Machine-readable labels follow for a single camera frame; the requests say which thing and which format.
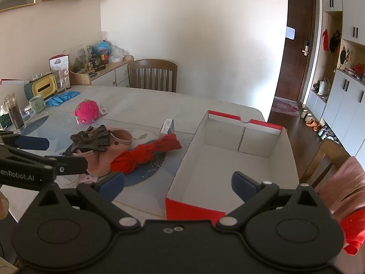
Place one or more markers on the wooden sideboard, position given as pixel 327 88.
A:
pixel 105 75

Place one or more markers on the dark dotted bow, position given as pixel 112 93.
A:
pixel 91 141

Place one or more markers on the blue rubber glove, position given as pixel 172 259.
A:
pixel 70 94
pixel 54 100

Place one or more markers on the clear plastic bag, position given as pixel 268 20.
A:
pixel 117 54

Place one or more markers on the dark jar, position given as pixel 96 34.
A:
pixel 104 58

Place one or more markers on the blue book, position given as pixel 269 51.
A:
pixel 168 126

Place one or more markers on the pink strawberry plush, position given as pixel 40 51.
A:
pixel 85 110

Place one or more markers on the green tissue pack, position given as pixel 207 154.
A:
pixel 4 120

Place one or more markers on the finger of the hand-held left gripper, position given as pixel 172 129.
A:
pixel 71 165
pixel 32 143

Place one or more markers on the pair of orange slippers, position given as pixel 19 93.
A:
pixel 312 124

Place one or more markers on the black hanging bag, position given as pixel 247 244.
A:
pixel 334 42

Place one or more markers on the red white cardboard box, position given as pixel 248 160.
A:
pixel 228 162

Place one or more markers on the white tote bag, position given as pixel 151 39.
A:
pixel 324 88

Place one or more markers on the patterned red rug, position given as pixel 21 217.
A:
pixel 285 107

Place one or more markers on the pair of white shoes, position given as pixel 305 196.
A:
pixel 305 115

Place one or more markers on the red cloth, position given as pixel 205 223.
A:
pixel 353 231

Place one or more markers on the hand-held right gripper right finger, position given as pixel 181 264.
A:
pixel 244 185

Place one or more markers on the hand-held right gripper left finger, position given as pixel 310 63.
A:
pixel 109 184

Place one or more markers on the green mug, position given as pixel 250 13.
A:
pixel 37 105

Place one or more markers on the metal door lock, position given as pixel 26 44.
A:
pixel 306 48

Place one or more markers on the pink cloth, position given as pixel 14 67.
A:
pixel 342 185

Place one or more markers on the person's left hand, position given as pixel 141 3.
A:
pixel 3 207

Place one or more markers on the blue globe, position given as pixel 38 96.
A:
pixel 102 48

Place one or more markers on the dark wooden door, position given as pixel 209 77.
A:
pixel 296 71

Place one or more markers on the white printed cloth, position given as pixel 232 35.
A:
pixel 85 179

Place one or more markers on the red hanging garment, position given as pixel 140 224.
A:
pixel 325 40

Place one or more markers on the yellow green tissue box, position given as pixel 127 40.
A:
pixel 42 87

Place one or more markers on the pink fleece hat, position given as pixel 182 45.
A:
pixel 98 164

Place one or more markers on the red bow headband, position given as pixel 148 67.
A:
pixel 142 151

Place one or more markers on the white entry cabinet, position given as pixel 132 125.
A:
pixel 345 102

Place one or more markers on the glass bottle with dark liquid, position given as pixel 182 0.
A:
pixel 14 114

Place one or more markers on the white paper sheet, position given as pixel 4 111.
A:
pixel 290 32

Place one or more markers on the glass vase with plants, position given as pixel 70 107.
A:
pixel 80 61

